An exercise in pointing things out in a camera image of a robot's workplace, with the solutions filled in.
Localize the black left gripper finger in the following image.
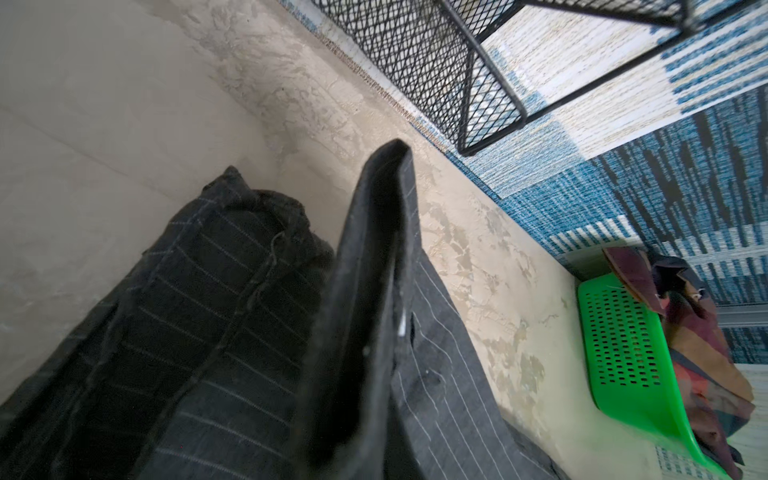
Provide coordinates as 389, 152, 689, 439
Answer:
383, 397, 425, 480

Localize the grey pinstriped long sleeve shirt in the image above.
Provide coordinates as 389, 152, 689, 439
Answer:
1, 140, 564, 479

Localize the green plastic basket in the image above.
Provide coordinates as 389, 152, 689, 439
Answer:
577, 274, 728, 479

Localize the plaid red shirt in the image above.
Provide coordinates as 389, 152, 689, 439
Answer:
603, 247, 755, 479

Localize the black wire mesh shelf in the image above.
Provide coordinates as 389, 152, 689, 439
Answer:
317, 1, 767, 156

